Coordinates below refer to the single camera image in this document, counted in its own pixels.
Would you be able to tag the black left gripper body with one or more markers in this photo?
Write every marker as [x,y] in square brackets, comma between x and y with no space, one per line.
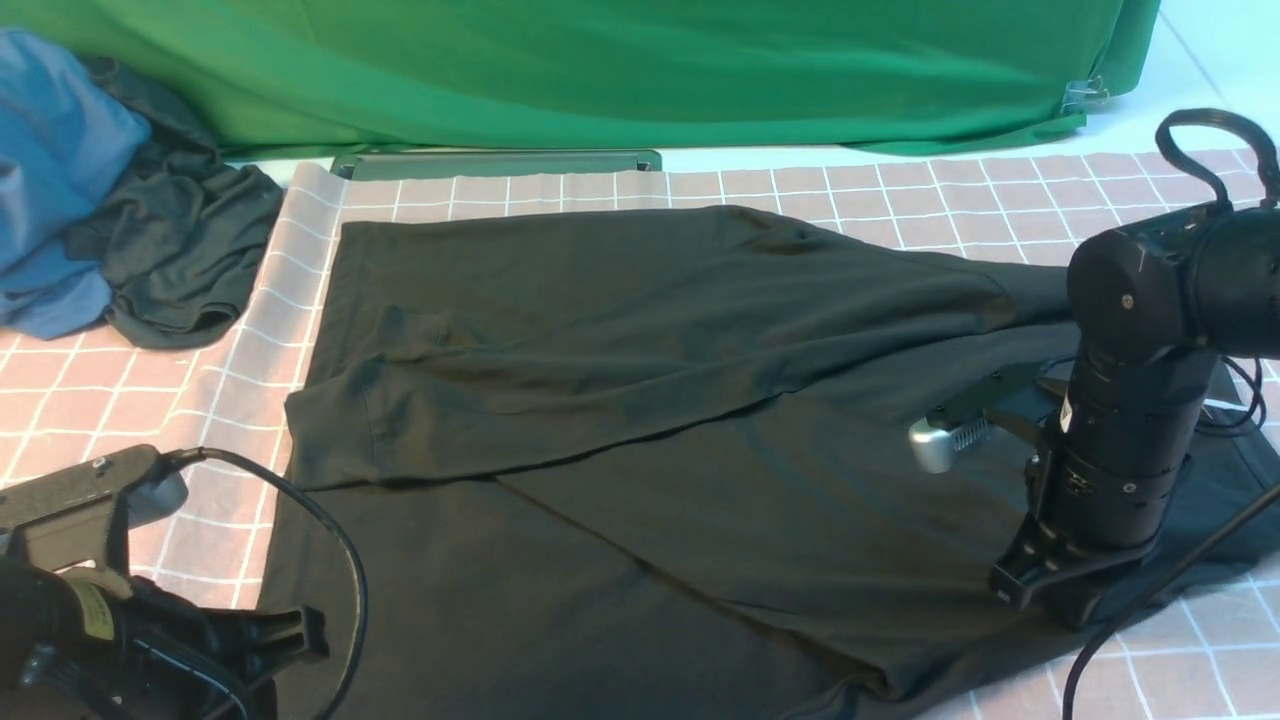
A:
[159,656]

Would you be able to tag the green metal bar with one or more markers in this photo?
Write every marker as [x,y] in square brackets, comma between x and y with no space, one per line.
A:
[450,163]

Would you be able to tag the green backdrop cloth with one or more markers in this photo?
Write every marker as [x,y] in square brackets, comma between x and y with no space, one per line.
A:
[286,79]

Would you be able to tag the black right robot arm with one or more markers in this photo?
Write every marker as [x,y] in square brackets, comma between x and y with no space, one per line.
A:
[1158,304]

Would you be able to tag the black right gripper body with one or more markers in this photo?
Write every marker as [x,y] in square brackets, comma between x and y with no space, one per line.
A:
[1086,529]

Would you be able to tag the dark gray long-sleeve top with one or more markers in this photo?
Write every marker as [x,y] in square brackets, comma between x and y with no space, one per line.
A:
[655,465]

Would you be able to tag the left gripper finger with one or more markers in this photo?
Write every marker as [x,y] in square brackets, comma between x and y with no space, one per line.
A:
[284,638]

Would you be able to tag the metal binder clip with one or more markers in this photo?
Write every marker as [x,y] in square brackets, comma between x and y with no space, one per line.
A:
[1080,97]

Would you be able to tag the blue garment pile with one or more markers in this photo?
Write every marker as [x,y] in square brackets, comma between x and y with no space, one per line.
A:
[65,143]

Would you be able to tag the dark crumpled garment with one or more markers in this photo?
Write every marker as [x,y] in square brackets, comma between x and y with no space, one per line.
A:
[181,236]

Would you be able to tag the pink checkered tablecloth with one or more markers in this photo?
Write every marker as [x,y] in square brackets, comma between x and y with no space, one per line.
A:
[1213,656]

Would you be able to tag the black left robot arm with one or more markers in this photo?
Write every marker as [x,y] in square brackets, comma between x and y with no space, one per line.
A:
[44,648]

